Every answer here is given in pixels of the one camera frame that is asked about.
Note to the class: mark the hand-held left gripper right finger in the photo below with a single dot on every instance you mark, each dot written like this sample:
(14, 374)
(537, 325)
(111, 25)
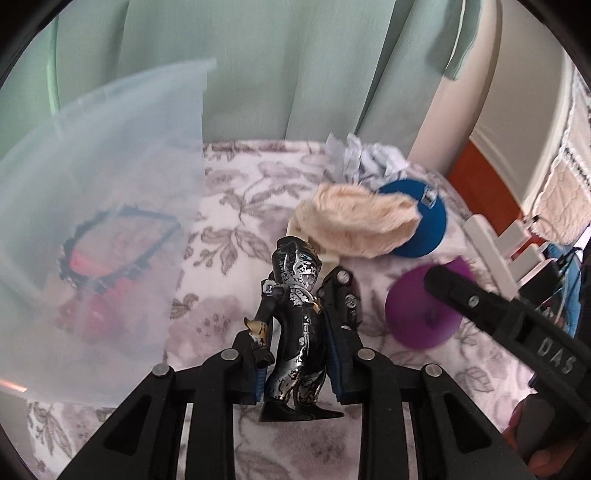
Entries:
(341, 369)

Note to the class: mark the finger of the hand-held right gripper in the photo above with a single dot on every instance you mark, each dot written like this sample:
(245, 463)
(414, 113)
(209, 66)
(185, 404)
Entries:
(461, 295)

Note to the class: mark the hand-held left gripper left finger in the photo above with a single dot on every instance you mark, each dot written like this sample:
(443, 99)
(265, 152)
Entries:
(240, 383)

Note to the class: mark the purple ball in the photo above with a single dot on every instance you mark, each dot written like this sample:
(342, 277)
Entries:
(411, 314)

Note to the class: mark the silver black action figure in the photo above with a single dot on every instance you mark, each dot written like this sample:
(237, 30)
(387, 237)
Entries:
(295, 332)

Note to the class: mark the black toy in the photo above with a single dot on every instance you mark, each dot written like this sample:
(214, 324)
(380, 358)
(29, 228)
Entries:
(339, 295)

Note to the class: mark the blue ball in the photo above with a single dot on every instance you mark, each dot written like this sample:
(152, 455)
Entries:
(429, 226)

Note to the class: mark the beige fuzzy cloth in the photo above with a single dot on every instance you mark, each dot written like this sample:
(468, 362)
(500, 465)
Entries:
(360, 221)

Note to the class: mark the black choker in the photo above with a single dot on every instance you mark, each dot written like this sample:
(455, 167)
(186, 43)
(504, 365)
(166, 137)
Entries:
(138, 266)

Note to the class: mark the clear plastic container blue latches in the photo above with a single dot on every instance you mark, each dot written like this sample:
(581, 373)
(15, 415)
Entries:
(115, 161)

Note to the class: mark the person's right hand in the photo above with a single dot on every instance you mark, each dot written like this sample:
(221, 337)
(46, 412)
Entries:
(535, 461)

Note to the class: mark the teal bag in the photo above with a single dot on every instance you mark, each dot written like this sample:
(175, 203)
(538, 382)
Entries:
(571, 309)

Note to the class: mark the white power strip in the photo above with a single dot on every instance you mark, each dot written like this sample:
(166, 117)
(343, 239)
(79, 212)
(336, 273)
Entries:
(485, 244)

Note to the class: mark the beige quilted lace-trimmed cover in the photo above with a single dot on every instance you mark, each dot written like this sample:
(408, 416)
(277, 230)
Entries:
(568, 194)

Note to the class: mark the crumpled white paper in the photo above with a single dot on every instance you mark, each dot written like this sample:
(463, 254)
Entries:
(369, 159)

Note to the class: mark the grey headboard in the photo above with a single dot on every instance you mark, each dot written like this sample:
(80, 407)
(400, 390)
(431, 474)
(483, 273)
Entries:
(521, 138)

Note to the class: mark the pale green curtain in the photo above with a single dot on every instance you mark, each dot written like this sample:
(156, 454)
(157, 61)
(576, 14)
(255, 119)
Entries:
(277, 69)

